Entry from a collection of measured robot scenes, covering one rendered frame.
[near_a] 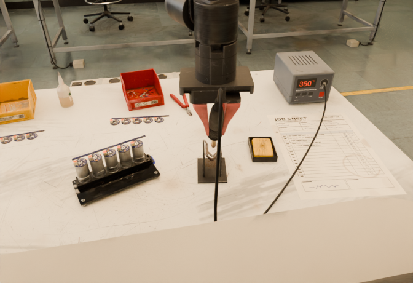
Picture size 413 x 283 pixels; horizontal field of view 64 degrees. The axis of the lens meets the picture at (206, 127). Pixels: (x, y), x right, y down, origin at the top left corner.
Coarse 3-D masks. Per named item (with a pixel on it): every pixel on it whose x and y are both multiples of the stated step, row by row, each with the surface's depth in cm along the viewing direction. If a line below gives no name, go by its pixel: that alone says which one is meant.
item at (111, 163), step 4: (108, 152) 64; (112, 156) 64; (116, 156) 65; (104, 160) 65; (108, 160) 64; (112, 160) 64; (116, 160) 65; (108, 164) 65; (112, 164) 65; (116, 164) 65; (108, 168) 65; (112, 168) 65; (116, 168) 66; (112, 172) 66
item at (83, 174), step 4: (76, 168) 61; (80, 168) 61; (84, 168) 62; (88, 168) 63; (76, 172) 62; (80, 172) 62; (84, 172) 62; (88, 172) 63; (80, 176) 62; (84, 176) 63; (88, 176) 63; (80, 180) 63; (84, 180) 63; (88, 180) 64
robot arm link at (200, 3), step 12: (192, 0) 43; (204, 0) 40; (216, 0) 39; (228, 0) 40; (192, 12) 44; (204, 12) 39; (216, 12) 39; (228, 12) 39; (204, 24) 40; (216, 24) 40; (228, 24) 40; (204, 36) 41; (216, 36) 41; (228, 36) 41; (216, 48) 43
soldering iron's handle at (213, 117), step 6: (216, 102) 42; (216, 108) 43; (222, 108) 44; (210, 114) 46; (216, 114) 44; (222, 114) 45; (210, 120) 47; (216, 120) 46; (222, 120) 46; (210, 126) 48; (216, 126) 47; (210, 132) 51; (216, 132) 50; (210, 138) 53; (216, 138) 53
